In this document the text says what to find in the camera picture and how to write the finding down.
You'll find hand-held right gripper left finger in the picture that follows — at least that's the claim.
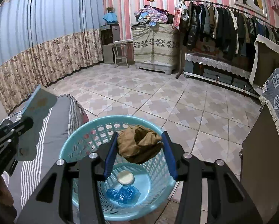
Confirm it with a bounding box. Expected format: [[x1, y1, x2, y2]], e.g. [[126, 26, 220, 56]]
[[16, 132, 119, 224]]

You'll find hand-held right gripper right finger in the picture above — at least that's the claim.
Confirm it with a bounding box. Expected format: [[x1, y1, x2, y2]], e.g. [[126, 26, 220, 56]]
[[161, 131, 263, 224]]

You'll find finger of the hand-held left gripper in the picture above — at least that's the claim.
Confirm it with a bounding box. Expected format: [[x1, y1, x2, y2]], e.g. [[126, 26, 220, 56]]
[[2, 116, 34, 145]]

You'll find brown paper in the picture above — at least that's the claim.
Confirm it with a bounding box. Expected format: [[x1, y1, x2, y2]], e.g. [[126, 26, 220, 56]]
[[117, 125, 164, 164]]

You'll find light blue cardboard box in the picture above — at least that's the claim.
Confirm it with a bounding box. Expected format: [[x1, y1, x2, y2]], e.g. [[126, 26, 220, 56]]
[[18, 85, 58, 162]]

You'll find light blue plastic basket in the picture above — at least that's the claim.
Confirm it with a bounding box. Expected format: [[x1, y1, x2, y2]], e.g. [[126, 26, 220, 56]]
[[59, 115, 177, 216]]

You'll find round white lid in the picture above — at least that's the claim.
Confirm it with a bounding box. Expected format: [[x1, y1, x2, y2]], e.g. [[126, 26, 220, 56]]
[[118, 170, 135, 184]]

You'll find crumpled blue plastic wrapper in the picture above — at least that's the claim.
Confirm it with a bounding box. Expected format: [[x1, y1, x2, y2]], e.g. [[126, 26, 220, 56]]
[[106, 186, 141, 207]]

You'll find blue floral curtain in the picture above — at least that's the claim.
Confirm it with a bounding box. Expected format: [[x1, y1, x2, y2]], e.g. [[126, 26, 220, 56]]
[[0, 0, 105, 115]]

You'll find low dark cabinet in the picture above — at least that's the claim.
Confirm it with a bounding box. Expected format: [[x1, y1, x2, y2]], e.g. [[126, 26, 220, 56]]
[[184, 51, 261, 98]]

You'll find white lace cabinet cover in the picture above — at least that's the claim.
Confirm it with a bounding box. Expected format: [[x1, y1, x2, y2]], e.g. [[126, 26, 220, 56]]
[[185, 52, 252, 78]]

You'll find metal clothes rack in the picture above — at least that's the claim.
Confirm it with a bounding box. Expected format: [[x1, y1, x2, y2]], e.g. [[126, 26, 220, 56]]
[[175, 0, 279, 78]]

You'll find floral fabric wardrobe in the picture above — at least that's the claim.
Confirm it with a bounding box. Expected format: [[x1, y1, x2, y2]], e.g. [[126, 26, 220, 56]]
[[132, 23, 180, 75]]

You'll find dark water dispenser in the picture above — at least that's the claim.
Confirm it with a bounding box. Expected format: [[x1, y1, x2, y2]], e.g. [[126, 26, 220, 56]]
[[100, 24, 121, 64]]

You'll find small folding table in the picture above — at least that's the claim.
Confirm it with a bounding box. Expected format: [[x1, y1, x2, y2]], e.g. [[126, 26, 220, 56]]
[[107, 39, 133, 68]]

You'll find blue cloth bundle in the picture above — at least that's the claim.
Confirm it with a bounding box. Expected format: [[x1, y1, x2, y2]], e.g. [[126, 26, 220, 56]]
[[103, 13, 118, 24]]

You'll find white trimmed dark panel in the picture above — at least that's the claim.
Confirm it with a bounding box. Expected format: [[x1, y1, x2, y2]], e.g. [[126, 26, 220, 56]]
[[249, 35, 279, 94]]

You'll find pink hanging bag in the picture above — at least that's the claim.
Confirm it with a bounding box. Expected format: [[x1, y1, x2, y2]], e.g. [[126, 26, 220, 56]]
[[172, 1, 189, 29]]

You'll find pile of colourful clothes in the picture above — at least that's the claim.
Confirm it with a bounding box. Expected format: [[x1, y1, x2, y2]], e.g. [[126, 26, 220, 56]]
[[131, 5, 175, 27]]

